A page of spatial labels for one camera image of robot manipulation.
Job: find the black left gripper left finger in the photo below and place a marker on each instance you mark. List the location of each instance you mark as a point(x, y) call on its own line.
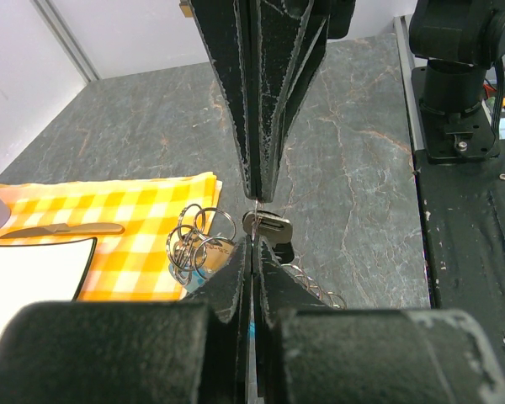
point(189, 351)

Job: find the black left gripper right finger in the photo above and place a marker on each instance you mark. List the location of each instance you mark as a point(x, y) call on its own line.
point(309, 352)

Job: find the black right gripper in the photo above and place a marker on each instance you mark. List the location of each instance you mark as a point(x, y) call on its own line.
point(286, 35)

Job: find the blue key tag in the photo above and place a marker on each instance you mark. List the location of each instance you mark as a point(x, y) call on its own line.
point(190, 280)

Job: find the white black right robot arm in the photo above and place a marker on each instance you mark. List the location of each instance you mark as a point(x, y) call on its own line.
point(470, 33)

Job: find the orange white checkered cloth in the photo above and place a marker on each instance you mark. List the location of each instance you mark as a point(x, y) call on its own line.
point(134, 264)

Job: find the gold knife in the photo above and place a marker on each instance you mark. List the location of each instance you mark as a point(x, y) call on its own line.
point(65, 230)

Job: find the white square plate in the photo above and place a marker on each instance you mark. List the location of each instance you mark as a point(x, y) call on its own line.
point(54, 271)

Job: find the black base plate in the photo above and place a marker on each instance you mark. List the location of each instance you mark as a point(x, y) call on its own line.
point(460, 162)

